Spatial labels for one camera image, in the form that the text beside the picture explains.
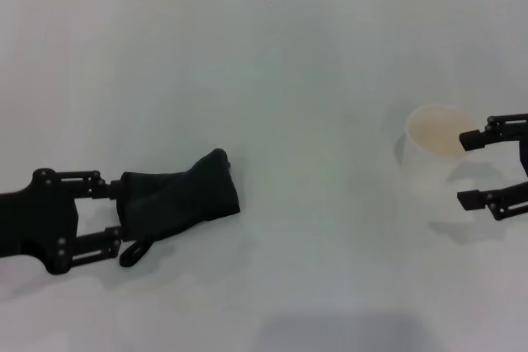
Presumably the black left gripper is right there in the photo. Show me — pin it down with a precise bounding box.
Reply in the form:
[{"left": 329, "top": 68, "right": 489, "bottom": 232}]
[{"left": 0, "top": 167, "right": 125, "bottom": 275}]

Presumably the white paper cup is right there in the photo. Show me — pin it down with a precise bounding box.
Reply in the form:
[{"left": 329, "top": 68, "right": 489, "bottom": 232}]
[{"left": 403, "top": 104, "right": 480, "bottom": 201}]

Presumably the dark blue rag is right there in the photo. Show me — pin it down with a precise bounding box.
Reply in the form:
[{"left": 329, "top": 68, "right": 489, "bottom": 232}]
[{"left": 116, "top": 148, "right": 243, "bottom": 269}]

